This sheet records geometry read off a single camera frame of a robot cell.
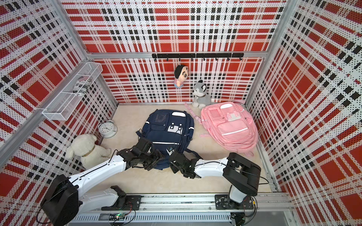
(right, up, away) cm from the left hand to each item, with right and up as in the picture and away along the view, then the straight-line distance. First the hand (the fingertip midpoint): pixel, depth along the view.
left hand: (164, 159), depth 82 cm
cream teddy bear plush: (-44, +9, -5) cm, 45 cm away
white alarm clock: (-44, +16, +18) cm, 51 cm away
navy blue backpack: (+1, +16, +18) cm, 24 cm away
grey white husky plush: (+25, +40, +29) cm, 55 cm away
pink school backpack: (+45, +19, +19) cm, 53 cm away
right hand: (+6, -1, +3) cm, 7 cm away
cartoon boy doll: (+9, +54, +8) cm, 56 cm away
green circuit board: (-20, -24, -13) cm, 34 cm away
